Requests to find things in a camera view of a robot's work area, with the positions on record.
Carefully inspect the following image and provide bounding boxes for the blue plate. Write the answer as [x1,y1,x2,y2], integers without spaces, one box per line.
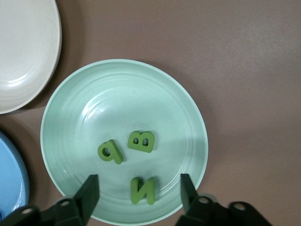
[0,130,31,221]

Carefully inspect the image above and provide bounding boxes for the light green plate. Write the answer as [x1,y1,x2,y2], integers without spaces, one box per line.
[40,58,209,224]

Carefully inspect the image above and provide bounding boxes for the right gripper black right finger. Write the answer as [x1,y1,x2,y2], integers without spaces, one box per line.
[175,173,273,226]

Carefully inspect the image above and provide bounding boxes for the green letter N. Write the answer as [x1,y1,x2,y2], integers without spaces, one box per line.
[130,176,157,206]

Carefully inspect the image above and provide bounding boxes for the brown table cover sheet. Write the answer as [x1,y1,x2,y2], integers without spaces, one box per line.
[0,0,301,226]

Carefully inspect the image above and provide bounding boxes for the green lowercase letter b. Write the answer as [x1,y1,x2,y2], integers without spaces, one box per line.
[97,139,125,165]

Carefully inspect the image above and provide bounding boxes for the beige plate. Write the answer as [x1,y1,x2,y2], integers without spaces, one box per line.
[0,0,63,115]

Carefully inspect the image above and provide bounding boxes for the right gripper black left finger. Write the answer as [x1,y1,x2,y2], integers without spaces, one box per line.
[0,174,100,226]

